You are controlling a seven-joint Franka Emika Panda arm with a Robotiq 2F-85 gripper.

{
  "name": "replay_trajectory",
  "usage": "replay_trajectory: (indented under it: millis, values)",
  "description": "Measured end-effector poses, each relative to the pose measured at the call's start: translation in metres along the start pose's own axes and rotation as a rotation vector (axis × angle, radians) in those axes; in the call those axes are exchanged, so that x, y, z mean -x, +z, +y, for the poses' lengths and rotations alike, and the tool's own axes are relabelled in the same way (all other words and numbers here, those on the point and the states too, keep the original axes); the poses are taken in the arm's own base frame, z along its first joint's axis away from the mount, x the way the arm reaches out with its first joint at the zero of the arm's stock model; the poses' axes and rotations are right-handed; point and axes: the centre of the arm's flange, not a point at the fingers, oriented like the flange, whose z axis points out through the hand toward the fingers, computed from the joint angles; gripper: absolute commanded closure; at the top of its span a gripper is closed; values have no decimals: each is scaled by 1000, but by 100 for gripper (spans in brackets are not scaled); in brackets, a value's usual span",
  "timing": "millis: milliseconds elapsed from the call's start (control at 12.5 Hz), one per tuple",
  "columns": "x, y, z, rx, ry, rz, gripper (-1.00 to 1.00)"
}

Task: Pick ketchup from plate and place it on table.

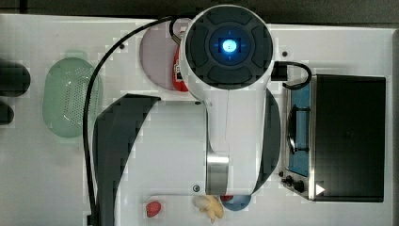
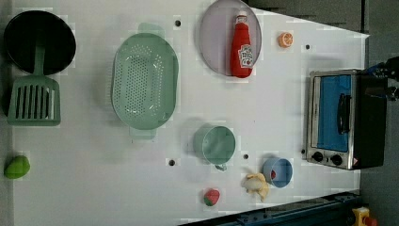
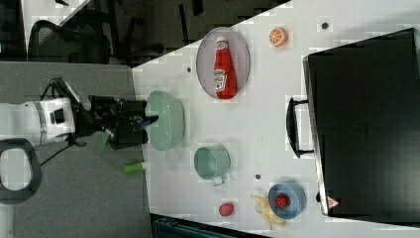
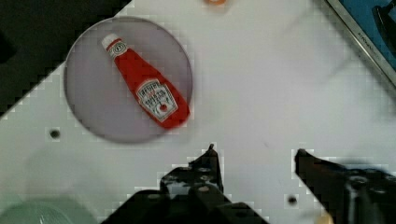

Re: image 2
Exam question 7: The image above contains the red ketchup bottle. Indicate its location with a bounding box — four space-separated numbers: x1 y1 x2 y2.
230 10 254 78

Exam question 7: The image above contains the green measuring cup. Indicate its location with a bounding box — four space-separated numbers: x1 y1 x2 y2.
193 124 236 171

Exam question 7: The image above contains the green oval colander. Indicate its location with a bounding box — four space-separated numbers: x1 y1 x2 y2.
111 23 179 139

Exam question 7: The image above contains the toy strawberry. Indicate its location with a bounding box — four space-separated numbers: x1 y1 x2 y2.
203 188 220 206

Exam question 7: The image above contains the small red toy in cup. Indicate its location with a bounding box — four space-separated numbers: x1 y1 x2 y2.
270 170 277 180

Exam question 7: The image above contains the blue cup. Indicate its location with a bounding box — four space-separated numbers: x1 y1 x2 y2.
263 157 293 188

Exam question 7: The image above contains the toy orange slice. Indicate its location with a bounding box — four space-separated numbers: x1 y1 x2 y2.
278 32 294 48

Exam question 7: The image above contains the silver toaster oven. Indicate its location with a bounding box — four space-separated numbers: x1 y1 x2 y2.
303 70 388 170

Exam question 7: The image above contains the green slotted spatula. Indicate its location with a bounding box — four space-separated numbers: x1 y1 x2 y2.
8 44 61 126

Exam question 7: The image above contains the yellow red emergency button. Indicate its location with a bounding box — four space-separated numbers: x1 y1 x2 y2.
352 207 378 226

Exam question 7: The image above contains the black frying pan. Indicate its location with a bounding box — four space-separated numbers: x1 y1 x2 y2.
4 10 76 75

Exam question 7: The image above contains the blue metal frame rail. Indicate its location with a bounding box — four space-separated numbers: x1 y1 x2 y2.
180 192 362 226

